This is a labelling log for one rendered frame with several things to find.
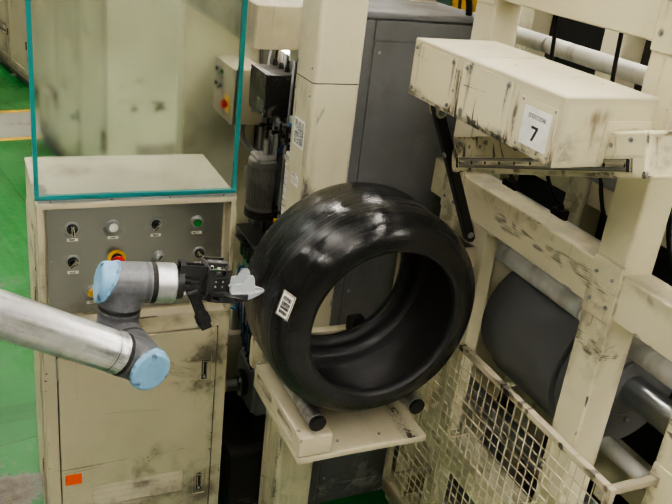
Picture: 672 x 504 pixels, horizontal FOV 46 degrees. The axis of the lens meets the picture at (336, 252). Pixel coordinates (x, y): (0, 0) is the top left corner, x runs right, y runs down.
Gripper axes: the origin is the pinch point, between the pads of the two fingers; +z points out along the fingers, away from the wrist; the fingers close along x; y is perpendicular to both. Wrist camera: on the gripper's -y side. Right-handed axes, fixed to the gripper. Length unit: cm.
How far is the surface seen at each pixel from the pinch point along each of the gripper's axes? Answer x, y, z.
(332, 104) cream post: 27, 41, 21
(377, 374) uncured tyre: 3.4, -25.6, 40.5
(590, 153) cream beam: -35, 51, 50
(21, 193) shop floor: 396, -125, -18
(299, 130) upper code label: 32.6, 31.4, 16.2
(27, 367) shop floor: 174, -127, -29
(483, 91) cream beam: -9, 55, 40
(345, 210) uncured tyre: -2.1, 22.7, 16.3
